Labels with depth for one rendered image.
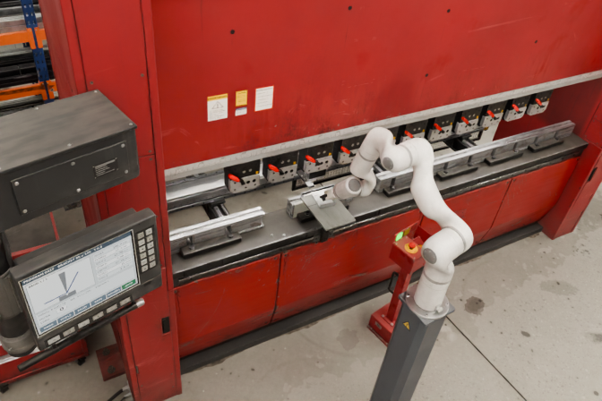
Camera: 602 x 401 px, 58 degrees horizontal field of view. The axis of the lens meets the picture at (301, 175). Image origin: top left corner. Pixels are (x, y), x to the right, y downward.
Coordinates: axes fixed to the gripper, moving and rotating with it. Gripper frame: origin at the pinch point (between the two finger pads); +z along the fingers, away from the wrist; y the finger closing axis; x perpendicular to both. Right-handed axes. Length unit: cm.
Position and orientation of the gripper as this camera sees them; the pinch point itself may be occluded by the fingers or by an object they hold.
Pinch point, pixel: (329, 196)
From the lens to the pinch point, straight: 274.7
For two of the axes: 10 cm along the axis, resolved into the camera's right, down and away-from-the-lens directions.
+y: -9.3, 1.4, -3.4
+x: 2.0, 9.7, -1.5
